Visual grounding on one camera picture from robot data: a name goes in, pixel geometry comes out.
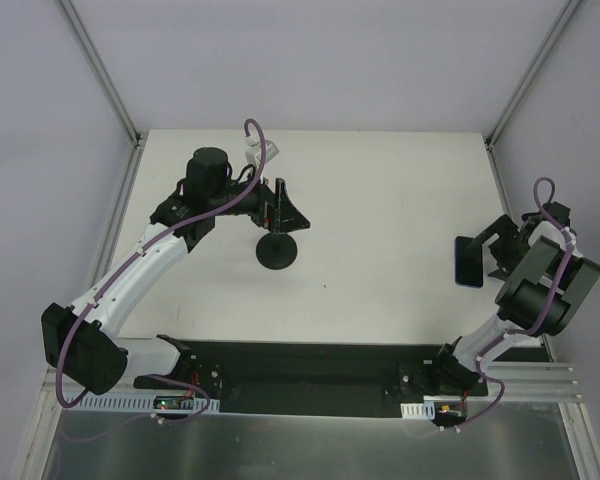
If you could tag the aluminium front rail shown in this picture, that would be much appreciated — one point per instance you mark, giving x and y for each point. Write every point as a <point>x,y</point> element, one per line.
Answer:
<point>537,382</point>

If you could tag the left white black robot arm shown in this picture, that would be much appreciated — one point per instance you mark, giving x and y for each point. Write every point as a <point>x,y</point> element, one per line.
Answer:
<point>81,340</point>

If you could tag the blue cased smartphone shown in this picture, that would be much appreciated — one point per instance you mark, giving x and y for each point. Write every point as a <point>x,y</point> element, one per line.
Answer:
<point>468,262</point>

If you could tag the aluminium frame post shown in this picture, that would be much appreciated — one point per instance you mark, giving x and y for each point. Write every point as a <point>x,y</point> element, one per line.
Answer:
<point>556,31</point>
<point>85,43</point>

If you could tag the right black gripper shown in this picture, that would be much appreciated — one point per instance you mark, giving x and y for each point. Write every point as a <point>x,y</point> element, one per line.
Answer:
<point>503,245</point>

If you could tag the left aluminium frame post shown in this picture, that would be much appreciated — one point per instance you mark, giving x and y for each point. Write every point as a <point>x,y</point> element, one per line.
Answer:
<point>85,43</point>

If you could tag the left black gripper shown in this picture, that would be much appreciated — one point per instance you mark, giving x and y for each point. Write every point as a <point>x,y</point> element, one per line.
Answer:
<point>273,205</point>

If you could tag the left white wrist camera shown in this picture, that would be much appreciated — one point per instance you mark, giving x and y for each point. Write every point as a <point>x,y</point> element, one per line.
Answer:
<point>257,153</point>

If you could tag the left white slotted cable duct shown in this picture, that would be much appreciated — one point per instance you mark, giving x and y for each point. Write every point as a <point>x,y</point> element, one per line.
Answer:
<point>139,403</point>

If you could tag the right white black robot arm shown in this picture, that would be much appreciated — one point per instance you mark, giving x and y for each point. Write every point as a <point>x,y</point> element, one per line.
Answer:
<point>545,281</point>

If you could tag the right aluminium frame post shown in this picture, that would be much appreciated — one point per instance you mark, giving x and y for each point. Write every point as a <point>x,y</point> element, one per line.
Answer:
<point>556,31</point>

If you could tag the left green lit circuit board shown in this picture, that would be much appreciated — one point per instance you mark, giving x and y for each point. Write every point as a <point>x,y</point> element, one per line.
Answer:
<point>174,403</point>

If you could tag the white slotted cable duct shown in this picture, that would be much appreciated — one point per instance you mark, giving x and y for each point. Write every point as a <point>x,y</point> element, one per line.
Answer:
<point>139,403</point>
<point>418,411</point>

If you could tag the black phone stand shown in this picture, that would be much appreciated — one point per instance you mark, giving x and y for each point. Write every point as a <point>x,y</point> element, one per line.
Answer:
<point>276,251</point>

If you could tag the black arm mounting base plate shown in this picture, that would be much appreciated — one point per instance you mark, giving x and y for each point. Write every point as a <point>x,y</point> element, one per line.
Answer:
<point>313,379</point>

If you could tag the right white slotted cable duct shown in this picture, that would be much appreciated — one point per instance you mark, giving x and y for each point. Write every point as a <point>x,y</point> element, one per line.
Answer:
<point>418,411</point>

